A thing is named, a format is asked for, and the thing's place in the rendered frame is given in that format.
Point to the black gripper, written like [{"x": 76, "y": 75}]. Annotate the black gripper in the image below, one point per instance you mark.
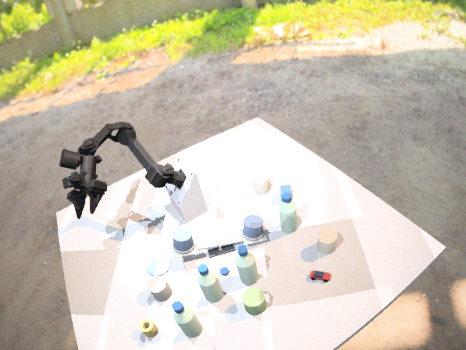
[{"x": 94, "y": 188}]

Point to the pale green cylinder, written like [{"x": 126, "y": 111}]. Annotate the pale green cylinder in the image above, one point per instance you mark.
[{"x": 254, "y": 301}]

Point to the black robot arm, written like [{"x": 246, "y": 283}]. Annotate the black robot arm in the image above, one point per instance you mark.
[{"x": 157, "y": 174}]

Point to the red toy car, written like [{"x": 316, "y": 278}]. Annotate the red toy car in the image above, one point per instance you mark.
[{"x": 320, "y": 276}]

